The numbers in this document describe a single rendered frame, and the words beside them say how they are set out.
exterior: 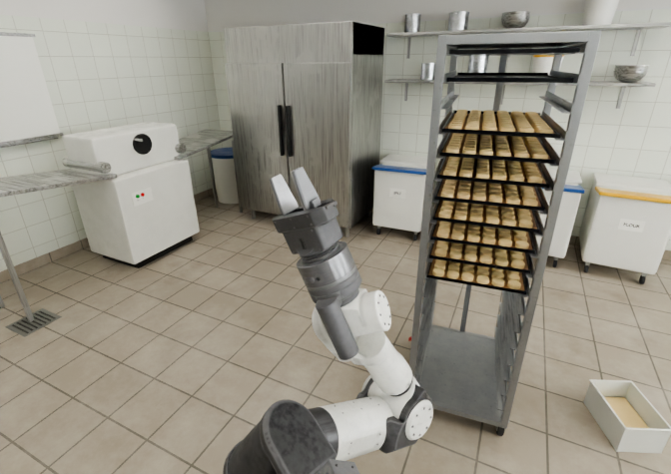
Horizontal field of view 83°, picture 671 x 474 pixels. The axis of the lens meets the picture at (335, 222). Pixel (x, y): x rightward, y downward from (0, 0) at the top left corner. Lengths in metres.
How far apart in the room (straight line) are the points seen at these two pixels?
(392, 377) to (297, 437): 0.21
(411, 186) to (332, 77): 1.26
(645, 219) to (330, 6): 3.56
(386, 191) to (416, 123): 0.89
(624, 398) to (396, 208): 2.32
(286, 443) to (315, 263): 0.25
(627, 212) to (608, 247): 0.33
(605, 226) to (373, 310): 3.31
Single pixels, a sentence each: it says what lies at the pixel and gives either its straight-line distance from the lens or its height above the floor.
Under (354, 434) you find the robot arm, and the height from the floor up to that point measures 1.17.
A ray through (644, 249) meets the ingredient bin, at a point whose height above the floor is 0.33.
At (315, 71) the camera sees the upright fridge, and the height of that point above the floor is 1.66.
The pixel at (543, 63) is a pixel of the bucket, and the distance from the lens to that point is 3.90.
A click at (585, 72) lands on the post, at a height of 1.70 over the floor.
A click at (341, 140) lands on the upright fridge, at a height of 1.05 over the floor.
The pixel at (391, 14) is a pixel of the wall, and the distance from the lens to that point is 4.42.
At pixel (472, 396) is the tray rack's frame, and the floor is 0.15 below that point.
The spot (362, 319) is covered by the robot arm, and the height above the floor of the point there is 1.37.
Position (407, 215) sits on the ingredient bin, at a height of 0.30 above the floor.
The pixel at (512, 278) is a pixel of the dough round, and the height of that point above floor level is 0.88.
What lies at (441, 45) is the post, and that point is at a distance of 1.48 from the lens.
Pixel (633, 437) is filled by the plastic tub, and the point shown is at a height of 0.10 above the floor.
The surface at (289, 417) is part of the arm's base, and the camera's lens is 0.64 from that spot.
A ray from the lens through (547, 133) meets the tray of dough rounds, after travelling 1.56.
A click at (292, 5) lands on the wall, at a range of 4.93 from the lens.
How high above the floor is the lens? 1.74
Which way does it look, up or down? 23 degrees down
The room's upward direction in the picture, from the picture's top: 1 degrees counter-clockwise
